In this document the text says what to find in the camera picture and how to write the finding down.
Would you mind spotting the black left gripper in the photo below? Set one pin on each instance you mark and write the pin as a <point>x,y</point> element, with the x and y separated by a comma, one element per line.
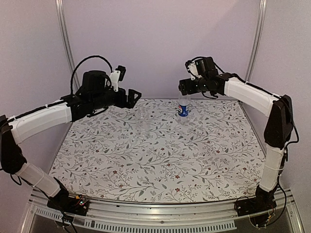
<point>130,103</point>

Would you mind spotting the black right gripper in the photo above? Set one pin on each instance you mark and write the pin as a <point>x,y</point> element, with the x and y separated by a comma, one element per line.
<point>183,84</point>

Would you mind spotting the blue label plastic bottle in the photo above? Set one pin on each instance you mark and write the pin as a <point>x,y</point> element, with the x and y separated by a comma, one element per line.
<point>183,108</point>

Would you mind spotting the clear plastic bottle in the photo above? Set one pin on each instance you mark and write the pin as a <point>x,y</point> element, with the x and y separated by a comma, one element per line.
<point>142,123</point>

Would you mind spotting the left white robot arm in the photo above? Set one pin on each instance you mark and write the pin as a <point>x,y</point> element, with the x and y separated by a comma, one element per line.
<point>97,93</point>

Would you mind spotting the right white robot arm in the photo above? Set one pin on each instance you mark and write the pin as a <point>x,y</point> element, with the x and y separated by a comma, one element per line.
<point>207,76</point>

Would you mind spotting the floral patterned table mat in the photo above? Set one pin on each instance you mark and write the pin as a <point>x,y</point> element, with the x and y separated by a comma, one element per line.
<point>214,155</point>

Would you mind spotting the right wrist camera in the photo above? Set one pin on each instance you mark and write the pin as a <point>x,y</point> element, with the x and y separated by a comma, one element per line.
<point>196,67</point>

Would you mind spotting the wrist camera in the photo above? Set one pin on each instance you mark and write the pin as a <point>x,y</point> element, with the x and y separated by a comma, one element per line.
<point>117,76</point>
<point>196,67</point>

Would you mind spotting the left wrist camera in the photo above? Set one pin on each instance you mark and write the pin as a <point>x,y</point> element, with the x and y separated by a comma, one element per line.
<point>117,76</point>

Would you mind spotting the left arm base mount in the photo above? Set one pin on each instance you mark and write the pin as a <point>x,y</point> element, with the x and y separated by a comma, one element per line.
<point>63,202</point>

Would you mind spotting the aluminium front rail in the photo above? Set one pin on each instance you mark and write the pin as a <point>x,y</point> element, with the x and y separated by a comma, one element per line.
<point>113,216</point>

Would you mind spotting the left aluminium corner post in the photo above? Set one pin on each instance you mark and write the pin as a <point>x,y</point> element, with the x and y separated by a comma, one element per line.
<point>60,11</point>

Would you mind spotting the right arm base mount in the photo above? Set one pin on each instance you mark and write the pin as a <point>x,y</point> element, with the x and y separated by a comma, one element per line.
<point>252,205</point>

